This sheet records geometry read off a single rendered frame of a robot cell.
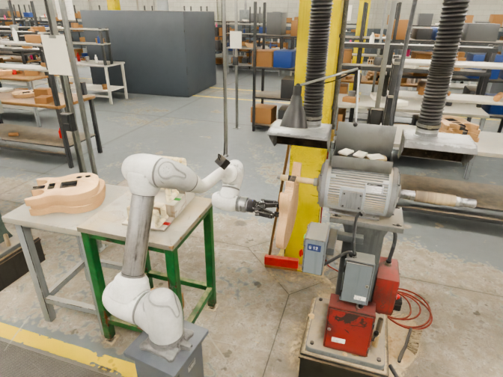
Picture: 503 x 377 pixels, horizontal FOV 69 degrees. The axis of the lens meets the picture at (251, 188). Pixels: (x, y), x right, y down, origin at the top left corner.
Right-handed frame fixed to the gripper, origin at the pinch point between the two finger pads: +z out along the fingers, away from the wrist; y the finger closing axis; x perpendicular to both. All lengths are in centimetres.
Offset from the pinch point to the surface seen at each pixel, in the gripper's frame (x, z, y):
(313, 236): 6.8, 19.6, 24.6
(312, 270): -10.2, 21.3, 29.2
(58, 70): 45, -192, -68
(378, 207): 13.9, 47.1, 3.0
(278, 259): -108, -18, -72
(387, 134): 42, 46, -20
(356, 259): -14.0, 41.3, 12.0
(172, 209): -9, -66, 4
